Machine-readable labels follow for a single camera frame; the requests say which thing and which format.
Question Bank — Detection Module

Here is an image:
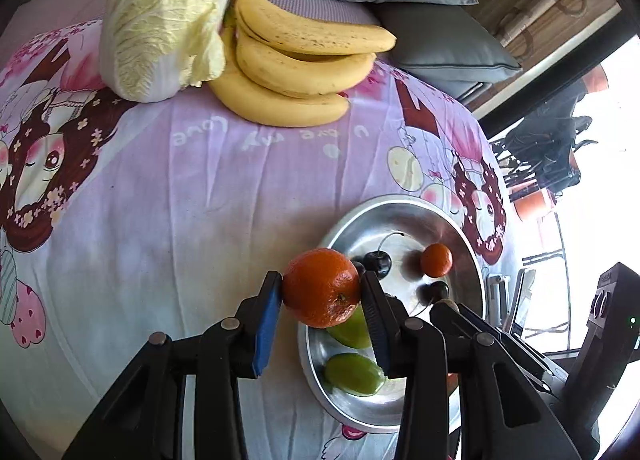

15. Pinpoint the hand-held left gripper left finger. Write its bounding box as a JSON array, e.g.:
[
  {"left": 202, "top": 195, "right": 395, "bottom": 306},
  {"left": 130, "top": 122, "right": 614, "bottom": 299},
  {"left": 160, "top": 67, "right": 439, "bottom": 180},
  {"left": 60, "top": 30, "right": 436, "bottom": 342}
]
[{"left": 62, "top": 270, "right": 283, "bottom": 460}]

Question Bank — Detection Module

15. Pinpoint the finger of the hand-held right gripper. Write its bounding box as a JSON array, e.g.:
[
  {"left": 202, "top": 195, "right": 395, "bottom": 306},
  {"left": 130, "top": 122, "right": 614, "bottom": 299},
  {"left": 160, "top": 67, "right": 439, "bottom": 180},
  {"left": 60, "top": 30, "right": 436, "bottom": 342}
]
[
  {"left": 430, "top": 300, "right": 481, "bottom": 338},
  {"left": 456, "top": 304, "right": 568, "bottom": 393}
]

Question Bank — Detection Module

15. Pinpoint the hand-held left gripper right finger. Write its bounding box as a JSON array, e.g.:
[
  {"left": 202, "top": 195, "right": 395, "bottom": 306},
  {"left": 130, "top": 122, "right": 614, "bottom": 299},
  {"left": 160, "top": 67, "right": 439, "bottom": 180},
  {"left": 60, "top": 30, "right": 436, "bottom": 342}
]
[{"left": 360, "top": 271, "right": 583, "bottom": 460}]

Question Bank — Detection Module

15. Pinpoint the green jujube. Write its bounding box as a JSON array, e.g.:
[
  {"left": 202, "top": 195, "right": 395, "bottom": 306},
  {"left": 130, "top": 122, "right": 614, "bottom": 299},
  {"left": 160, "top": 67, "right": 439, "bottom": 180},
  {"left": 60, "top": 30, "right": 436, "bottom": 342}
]
[
  {"left": 324, "top": 352, "right": 387, "bottom": 397},
  {"left": 327, "top": 305, "right": 373, "bottom": 350}
]

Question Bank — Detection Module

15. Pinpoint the dark cherry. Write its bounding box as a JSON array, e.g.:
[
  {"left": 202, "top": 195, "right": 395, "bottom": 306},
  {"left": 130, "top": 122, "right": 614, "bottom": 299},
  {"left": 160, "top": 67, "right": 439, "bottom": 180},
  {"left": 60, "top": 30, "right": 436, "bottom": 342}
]
[
  {"left": 412, "top": 281, "right": 450, "bottom": 316},
  {"left": 362, "top": 233, "right": 405, "bottom": 281}
]

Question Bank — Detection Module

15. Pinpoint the steel basin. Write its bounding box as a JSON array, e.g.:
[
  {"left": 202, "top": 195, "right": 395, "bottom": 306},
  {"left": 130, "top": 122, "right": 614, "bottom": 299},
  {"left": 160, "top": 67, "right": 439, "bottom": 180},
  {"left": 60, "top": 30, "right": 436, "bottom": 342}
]
[{"left": 297, "top": 194, "right": 488, "bottom": 435}]

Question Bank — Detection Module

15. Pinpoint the silver metal tool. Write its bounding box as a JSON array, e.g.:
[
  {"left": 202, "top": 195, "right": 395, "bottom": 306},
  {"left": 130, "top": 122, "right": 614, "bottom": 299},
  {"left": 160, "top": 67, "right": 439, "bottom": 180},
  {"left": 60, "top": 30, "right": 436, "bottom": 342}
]
[{"left": 486, "top": 274, "right": 511, "bottom": 326}]

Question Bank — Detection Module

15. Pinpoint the orange flower pot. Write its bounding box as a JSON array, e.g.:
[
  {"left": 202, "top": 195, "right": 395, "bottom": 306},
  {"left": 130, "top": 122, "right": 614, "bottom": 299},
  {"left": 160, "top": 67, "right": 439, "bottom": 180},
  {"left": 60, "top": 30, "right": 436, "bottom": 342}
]
[
  {"left": 585, "top": 65, "right": 610, "bottom": 91},
  {"left": 515, "top": 189, "right": 556, "bottom": 222}
]

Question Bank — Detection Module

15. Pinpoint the printed cartoon blanket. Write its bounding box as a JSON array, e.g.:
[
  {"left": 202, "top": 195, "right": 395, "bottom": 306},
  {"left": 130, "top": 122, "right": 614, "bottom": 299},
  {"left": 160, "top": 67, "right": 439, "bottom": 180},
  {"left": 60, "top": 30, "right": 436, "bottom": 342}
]
[{"left": 0, "top": 18, "right": 521, "bottom": 460}]

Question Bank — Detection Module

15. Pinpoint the black folded rack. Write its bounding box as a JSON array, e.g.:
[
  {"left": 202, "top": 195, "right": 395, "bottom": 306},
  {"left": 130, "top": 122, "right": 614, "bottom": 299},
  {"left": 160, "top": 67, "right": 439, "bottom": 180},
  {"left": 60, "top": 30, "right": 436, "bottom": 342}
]
[{"left": 490, "top": 115, "right": 598, "bottom": 201}]

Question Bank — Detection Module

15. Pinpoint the spotted yellow banana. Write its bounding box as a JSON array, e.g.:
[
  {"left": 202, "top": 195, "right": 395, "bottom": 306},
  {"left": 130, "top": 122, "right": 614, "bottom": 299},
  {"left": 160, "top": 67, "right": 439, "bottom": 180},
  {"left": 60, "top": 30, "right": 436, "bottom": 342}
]
[{"left": 234, "top": 0, "right": 397, "bottom": 55}]

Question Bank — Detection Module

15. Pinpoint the napa cabbage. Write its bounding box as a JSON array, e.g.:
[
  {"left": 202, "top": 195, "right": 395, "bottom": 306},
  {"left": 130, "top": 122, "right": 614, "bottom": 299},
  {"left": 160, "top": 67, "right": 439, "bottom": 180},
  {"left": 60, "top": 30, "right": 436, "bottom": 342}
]
[{"left": 99, "top": 0, "right": 237, "bottom": 104}]

